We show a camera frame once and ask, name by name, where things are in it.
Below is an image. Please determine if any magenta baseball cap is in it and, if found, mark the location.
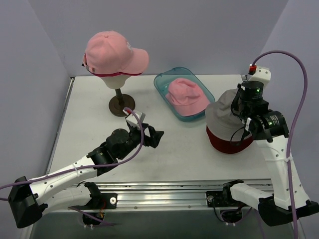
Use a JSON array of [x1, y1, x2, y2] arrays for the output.
[[87, 70, 142, 77]]

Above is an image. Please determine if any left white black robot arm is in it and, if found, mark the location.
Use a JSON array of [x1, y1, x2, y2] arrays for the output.
[[8, 124, 164, 229]]

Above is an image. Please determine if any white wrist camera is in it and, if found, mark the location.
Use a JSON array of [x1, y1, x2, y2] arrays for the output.
[[123, 107, 146, 129], [248, 64, 271, 88]]

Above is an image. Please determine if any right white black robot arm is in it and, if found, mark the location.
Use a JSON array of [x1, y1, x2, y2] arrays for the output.
[[221, 81, 319, 227]]

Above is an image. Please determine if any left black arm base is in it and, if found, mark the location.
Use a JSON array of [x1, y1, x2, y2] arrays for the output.
[[73, 181, 118, 228]]

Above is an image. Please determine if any aluminium front rail frame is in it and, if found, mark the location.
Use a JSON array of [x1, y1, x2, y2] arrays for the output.
[[22, 74, 307, 239]]

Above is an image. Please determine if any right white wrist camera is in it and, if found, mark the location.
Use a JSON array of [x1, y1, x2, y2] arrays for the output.
[[248, 64, 271, 88]]

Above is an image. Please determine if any dark round mannequin stand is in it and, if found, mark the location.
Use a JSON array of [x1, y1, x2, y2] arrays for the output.
[[109, 89, 136, 117]]

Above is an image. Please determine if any cream fabric mannequin head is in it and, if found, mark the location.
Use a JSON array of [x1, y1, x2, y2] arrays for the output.
[[101, 74, 131, 90]]

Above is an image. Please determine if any grey bucket hat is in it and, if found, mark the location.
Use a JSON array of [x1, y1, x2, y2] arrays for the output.
[[205, 89, 244, 142]]

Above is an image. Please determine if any dark red cap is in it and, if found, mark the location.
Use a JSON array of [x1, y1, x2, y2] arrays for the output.
[[206, 127, 253, 154]]

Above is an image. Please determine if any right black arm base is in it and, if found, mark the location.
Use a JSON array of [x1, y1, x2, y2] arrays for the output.
[[205, 191, 252, 226]]

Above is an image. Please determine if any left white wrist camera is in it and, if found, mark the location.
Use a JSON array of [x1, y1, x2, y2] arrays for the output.
[[123, 107, 146, 129]]

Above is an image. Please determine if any light pink cap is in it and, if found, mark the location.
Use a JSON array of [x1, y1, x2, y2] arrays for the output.
[[82, 31, 149, 74]]

